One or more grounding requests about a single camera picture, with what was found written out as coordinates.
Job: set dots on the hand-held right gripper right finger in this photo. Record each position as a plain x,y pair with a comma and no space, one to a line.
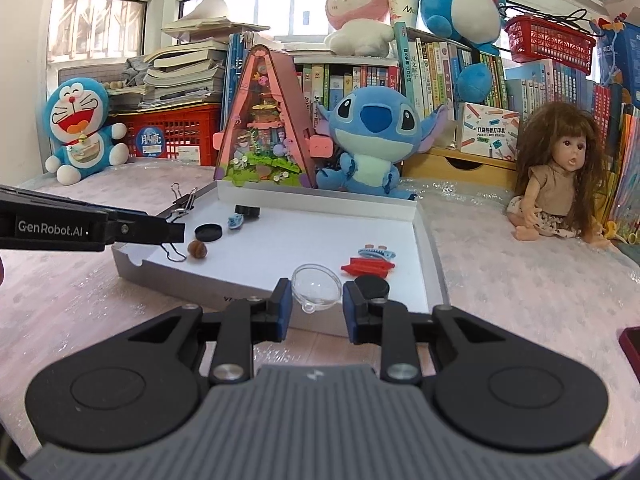
350,312

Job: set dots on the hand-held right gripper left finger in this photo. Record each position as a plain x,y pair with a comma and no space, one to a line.
283,310

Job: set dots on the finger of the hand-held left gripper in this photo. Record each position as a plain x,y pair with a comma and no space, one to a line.
145,231

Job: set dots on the clear plastic dome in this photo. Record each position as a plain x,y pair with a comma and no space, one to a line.
315,287

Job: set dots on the red plastic clip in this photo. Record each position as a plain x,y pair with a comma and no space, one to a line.
367,266

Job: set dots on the white cardboard box tray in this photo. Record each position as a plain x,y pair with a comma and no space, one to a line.
280,240

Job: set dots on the black round cap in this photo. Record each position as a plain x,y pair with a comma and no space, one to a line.
375,287
209,232

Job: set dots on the brown walnut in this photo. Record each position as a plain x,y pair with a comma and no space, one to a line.
197,249

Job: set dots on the blue hair clip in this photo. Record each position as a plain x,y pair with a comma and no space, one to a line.
376,251

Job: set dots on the small blue toy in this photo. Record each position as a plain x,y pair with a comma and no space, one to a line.
236,221

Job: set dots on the small black block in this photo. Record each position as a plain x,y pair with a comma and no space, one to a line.
247,210

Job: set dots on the blue cat robot plush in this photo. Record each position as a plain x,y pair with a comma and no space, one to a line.
82,130

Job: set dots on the red plastic crate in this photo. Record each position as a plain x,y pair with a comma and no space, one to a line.
190,130

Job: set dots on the clear bubble wrap sheet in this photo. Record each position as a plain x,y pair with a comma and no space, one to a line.
450,189

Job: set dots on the pink triangular miniature house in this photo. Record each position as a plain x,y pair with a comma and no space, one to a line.
270,130

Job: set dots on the stack of worn books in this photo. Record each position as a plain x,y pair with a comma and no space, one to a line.
185,75

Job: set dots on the grey crumpled cloth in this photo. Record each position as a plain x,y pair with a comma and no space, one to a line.
136,67

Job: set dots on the wooden drawer box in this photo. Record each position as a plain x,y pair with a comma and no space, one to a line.
450,167

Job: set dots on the blue alien plush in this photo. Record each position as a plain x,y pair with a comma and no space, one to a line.
372,135

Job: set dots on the blue books beside miniature house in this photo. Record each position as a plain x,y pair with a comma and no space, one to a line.
235,75

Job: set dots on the loose white paper sheets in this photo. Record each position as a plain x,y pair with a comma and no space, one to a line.
210,17

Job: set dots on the white label printer box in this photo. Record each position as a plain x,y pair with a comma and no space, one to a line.
487,130

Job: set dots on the row of short books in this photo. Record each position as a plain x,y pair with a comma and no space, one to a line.
345,82

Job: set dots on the row of tall books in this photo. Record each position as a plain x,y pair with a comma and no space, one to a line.
435,70

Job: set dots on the brown haired baby doll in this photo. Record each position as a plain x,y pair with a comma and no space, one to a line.
565,160

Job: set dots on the red cased phone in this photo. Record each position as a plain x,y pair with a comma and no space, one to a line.
632,345

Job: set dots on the small yellow toy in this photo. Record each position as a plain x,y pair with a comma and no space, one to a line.
631,236

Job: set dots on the row of light blue books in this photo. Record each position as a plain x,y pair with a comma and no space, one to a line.
555,90

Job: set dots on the pink bunny plush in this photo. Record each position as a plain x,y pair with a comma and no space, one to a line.
355,10

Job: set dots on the row of thin colourful books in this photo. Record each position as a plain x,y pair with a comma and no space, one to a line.
627,170

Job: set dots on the blue white round plush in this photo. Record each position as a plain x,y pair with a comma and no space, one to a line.
462,2

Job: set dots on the red plastic basket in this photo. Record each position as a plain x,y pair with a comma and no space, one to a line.
550,40

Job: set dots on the blue cardboard box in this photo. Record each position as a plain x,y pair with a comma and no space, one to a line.
622,60

